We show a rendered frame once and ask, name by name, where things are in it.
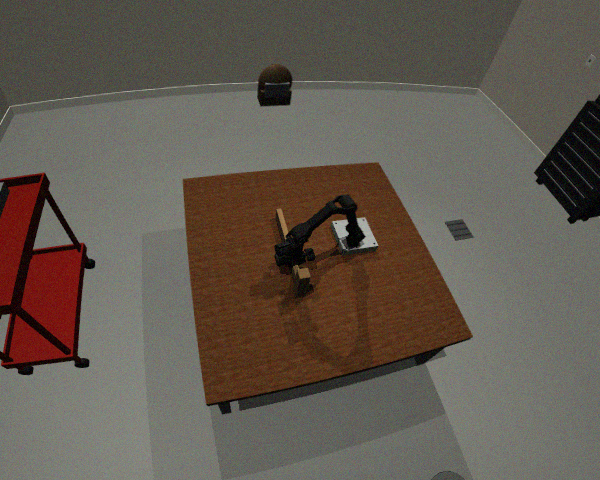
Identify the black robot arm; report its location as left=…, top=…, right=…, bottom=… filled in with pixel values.
left=274, top=194, right=365, bottom=257

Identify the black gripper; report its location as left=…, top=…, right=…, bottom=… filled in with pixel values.
left=274, top=248, right=315, bottom=268

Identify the wooden post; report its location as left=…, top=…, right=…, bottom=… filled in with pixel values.
left=293, top=268, right=311, bottom=299

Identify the dark wooden side rail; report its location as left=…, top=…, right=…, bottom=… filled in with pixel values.
left=276, top=209, right=299, bottom=282

